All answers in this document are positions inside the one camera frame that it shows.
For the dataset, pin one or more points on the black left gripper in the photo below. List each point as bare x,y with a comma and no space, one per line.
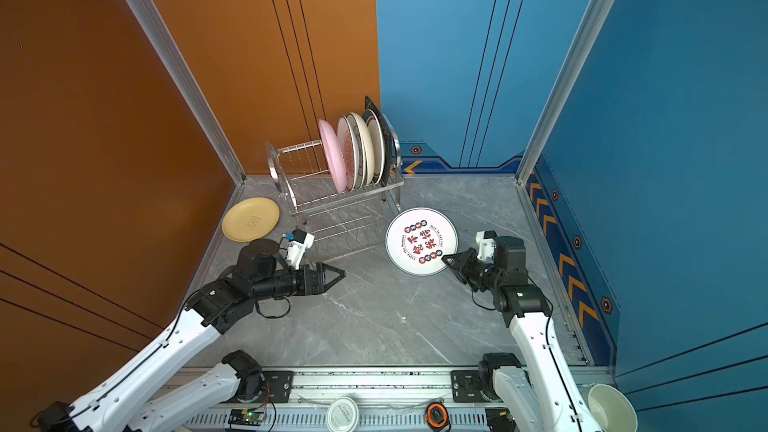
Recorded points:
328,286

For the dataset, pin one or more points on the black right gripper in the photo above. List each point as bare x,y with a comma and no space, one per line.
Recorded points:
465,257

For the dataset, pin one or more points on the white plate black characters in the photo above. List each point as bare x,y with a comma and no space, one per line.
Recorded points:
417,239

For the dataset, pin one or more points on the steel wire dish rack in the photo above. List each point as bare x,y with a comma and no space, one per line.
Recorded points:
342,224

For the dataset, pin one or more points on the yellow round plate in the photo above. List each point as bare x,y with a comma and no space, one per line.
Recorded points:
250,219

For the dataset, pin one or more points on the pink round plate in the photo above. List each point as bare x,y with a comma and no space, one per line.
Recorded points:
334,156

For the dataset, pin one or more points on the cream round plate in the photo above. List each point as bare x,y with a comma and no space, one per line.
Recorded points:
367,148

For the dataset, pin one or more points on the black floral square plate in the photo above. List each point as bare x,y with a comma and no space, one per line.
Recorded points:
392,157

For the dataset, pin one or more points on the white plate green red rim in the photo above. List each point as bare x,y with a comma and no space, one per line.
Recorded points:
374,127

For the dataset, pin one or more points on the white plate orange sunburst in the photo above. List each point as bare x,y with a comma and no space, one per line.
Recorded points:
349,151

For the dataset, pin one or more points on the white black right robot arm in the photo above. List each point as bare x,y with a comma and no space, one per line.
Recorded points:
537,389

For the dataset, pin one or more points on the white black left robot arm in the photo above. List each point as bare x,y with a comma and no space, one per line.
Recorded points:
206,315

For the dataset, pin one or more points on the white round lid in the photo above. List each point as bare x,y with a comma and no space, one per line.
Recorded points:
342,415

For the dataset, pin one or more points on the orange black tape measure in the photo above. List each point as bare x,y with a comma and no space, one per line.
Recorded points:
437,417

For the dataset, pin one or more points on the green circuit board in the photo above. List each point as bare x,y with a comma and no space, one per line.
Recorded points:
244,418

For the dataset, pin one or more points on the white bucket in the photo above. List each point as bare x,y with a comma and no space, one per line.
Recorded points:
611,409

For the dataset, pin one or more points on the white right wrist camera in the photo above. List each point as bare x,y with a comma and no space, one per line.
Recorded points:
486,245

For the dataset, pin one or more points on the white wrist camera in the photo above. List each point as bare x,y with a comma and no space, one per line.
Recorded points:
486,245
299,242

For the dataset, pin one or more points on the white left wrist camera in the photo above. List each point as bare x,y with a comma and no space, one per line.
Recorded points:
299,242

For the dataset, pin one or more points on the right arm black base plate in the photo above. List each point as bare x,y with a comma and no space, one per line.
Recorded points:
474,386

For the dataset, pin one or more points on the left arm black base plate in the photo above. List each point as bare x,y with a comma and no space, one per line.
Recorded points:
272,386

